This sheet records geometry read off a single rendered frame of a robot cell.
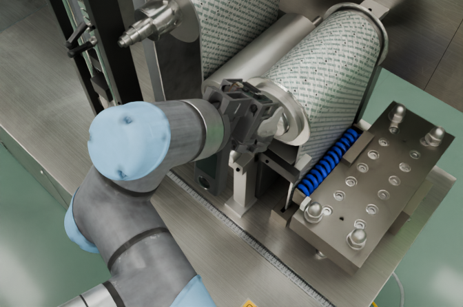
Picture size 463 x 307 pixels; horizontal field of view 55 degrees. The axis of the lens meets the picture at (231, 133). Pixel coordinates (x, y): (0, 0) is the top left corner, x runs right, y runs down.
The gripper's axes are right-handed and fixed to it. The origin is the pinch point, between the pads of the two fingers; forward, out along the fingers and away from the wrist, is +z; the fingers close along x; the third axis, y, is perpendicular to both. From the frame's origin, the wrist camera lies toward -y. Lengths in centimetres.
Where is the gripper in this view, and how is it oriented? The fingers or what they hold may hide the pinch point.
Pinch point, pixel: (264, 126)
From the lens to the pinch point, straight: 74.4
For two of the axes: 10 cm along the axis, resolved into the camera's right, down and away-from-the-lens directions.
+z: 5.1, -1.1, 8.5
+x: -7.5, -5.5, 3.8
